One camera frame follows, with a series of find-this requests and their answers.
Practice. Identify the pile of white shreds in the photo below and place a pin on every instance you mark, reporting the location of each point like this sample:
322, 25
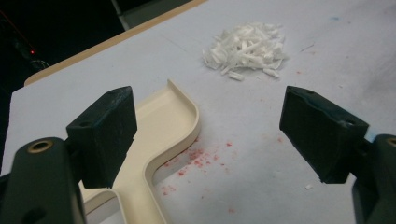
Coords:
247, 49

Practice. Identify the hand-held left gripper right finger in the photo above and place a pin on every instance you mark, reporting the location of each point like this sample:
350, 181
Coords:
323, 137

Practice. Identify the metal stand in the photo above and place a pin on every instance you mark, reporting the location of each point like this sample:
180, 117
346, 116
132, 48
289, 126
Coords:
120, 14

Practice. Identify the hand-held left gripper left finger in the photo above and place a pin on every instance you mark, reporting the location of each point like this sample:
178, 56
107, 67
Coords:
102, 140

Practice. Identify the cream plastic dustpan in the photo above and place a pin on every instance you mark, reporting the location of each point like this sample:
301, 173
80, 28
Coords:
168, 124

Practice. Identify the white shred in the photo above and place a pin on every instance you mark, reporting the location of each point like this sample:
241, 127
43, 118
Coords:
308, 186

